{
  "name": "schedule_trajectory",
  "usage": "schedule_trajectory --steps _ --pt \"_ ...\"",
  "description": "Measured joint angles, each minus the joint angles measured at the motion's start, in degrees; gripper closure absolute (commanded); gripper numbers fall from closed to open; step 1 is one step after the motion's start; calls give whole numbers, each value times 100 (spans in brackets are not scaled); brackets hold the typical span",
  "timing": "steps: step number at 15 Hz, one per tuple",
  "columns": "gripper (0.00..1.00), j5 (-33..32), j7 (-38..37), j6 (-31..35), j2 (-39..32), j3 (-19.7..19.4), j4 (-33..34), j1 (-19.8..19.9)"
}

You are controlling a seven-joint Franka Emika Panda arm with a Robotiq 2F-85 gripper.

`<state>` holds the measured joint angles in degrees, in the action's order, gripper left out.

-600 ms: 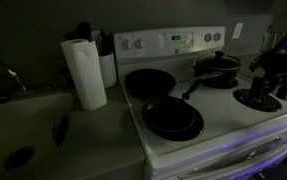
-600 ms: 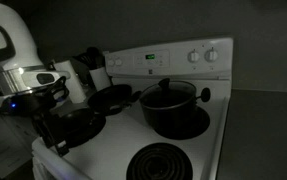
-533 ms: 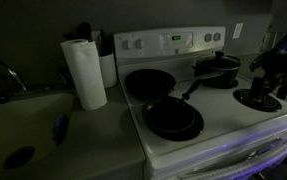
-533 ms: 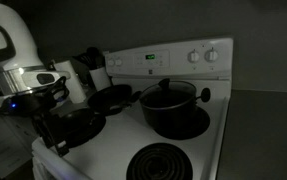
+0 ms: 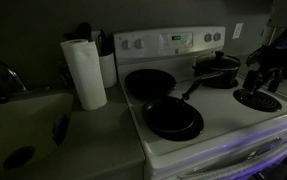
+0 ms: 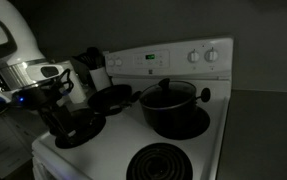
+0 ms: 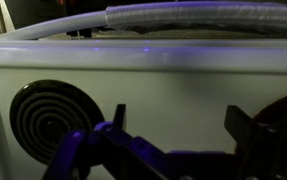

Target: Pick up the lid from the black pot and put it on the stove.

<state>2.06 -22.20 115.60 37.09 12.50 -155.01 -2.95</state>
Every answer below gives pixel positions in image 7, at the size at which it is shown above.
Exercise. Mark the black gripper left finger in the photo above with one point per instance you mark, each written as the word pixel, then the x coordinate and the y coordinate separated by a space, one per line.
pixel 116 153

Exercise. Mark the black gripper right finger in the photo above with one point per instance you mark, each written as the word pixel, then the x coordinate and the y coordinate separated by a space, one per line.
pixel 246 133

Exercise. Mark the white electric stove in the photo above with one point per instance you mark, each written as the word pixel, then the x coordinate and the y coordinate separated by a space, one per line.
pixel 166 96

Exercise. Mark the coil burner under small pan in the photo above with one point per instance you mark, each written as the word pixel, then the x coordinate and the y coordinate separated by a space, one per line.
pixel 283 103

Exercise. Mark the bare black coil burner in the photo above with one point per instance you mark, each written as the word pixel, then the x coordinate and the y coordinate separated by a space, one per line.
pixel 49 116

